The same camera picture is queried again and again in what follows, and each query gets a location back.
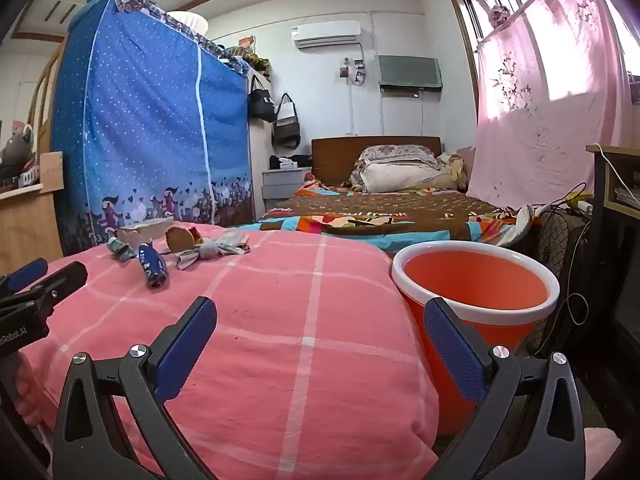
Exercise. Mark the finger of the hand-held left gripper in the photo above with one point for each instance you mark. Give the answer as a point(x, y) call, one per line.
point(60, 282)
point(25, 272)

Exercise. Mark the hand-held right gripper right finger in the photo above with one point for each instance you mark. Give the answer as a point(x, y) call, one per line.
point(455, 350)

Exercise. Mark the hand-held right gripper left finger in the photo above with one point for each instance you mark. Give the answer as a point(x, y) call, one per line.
point(185, 345)

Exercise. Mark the white blue candy wrapper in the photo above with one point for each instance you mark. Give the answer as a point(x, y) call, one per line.
point(121, 250)

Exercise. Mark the orange bucket with white rim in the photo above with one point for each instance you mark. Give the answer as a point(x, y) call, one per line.
point(475, 280)

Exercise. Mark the dark blue wrapper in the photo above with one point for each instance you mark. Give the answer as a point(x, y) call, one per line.
point(152, 265)

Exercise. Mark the person's left hand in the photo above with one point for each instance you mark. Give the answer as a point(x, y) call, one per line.
point(27, 400)

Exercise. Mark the light wooden cabinet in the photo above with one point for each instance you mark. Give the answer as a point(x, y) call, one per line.
point(25, 220)

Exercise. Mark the silver wrapper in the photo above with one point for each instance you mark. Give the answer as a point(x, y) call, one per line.
point(195, 255)

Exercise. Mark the brown cardboard box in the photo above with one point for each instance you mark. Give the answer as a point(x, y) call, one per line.
point(142, 232)

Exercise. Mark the pink checked blanket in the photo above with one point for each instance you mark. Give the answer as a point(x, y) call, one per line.
point(300, 335)

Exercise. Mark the grey plush toy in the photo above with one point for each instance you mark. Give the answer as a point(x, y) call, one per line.
point(15, 145)

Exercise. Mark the black mesh fan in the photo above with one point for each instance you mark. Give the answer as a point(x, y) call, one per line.
point(557, 245)

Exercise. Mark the bed with colourful blanket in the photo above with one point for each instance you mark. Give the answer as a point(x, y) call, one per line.
point(380, 205)

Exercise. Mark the yellowish cloth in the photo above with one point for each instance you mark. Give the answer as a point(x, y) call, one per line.
point(457, 170)

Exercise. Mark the white pillow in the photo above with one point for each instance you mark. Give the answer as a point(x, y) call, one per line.
point(400, 177)

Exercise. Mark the grey nightstand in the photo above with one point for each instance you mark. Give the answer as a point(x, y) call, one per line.
point(282, 185)

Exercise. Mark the blue fabric wardrobe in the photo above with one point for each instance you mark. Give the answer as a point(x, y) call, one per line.
point(140, 110)

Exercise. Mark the white cabinet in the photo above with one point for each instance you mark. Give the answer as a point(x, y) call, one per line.
point(257, 160)

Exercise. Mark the white tissue box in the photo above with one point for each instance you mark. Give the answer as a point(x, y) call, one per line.
point(287, 162)

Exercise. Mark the brown wooden headboard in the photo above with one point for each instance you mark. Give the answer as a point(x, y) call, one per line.
point(335, 157)

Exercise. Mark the stack of papers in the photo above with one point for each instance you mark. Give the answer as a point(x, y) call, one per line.
point(627, 196)

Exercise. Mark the wooden desk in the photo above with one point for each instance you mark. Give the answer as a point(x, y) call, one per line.
point(612, 170)

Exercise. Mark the grey hanging bag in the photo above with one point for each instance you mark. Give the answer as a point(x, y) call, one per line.
point(286, 127)

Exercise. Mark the black hanging bag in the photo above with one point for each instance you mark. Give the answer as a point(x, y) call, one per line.
point(261, 102)

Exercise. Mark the pink curtain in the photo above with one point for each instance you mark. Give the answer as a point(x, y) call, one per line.
point(550, 100)

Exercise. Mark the white lamp shade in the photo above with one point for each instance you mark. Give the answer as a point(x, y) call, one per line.
point(189, 22)

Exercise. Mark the white air conditioner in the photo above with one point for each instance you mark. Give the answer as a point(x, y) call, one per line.
point(326, 34)

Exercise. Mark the curved wooden frame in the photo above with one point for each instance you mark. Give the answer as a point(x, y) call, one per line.
point(42, 95)

